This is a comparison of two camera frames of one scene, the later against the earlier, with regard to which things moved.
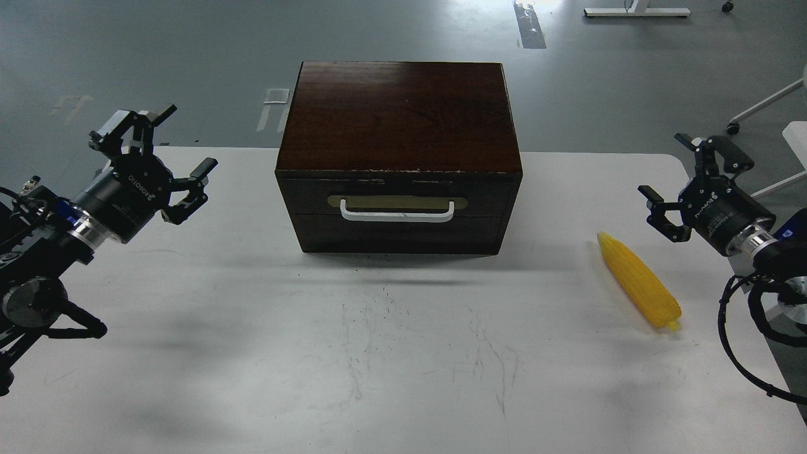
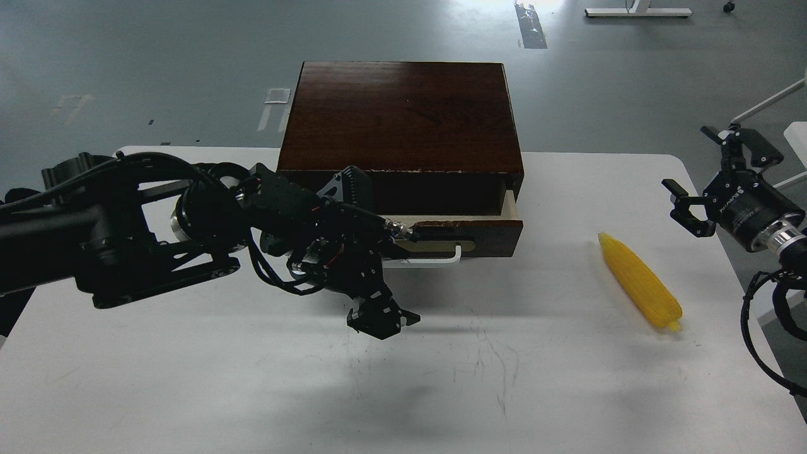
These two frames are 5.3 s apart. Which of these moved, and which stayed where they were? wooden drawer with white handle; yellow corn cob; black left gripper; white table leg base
Moved: wooden drawer with white handle; black left gripper
Stayed: yellow corn cob; white table leg base
